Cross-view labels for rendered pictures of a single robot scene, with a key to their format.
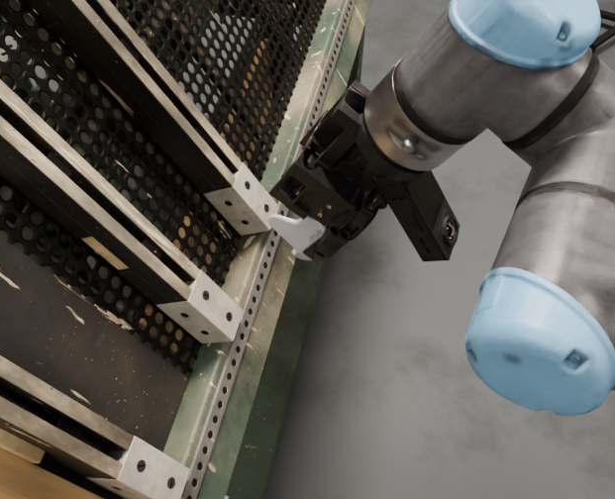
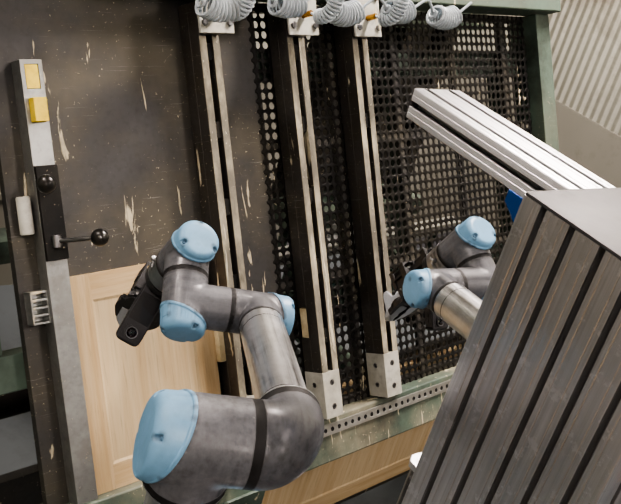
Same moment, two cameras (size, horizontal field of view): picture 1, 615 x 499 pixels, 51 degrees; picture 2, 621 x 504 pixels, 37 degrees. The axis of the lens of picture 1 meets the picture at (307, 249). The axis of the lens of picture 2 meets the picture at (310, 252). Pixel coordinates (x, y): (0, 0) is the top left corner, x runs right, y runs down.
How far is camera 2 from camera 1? 1.60 m
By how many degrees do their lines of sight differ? 35
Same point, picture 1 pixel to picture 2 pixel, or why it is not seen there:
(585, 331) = (427, 276)
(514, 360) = (410, 279)
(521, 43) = (464, 233)
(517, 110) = (459, 254)
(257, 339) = (338, 443)
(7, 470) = (209, 352)
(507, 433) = not seen: outside the picture
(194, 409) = not seen: hidden behind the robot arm
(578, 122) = (472, 263)
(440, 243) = (433, 319)
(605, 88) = (484, 260)
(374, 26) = not seen: hidden behind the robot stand
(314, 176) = (405, 269)
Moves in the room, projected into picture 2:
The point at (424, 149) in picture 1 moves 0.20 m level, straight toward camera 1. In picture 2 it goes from (437, 265) to (369, 279)
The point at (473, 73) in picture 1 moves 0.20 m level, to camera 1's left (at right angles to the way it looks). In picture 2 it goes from (453, 239) to (373, 198)
